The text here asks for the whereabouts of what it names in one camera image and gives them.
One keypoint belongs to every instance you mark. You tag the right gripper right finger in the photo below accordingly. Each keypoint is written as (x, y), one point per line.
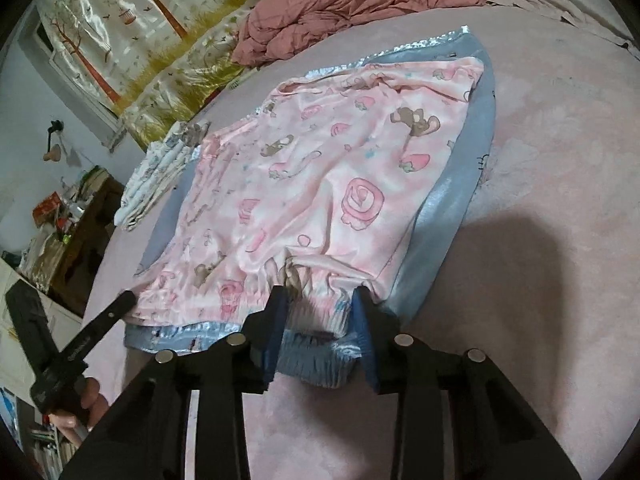
(376, 329)

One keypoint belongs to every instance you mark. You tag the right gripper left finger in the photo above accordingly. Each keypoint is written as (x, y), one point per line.
(264, 331)

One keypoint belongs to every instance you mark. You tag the pink cartoon print pants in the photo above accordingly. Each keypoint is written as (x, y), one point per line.
(316, 192)

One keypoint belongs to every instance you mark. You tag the person's left hand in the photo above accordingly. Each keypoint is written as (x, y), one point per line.
(93, 406)

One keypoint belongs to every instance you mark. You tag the dark wooden desk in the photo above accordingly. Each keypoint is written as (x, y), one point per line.
(72, 281)

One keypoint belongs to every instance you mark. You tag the clutter pile on desk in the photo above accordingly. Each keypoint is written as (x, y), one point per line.
(58, 214)

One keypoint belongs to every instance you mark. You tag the pink bed sheet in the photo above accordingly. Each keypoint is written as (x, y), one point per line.
(544, 273)

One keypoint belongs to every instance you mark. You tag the folded white patterned clothes stack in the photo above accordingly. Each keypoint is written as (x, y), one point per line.
(163, 163)

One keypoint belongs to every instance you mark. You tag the tree print curtain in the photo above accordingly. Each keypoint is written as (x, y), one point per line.
(151, 62)

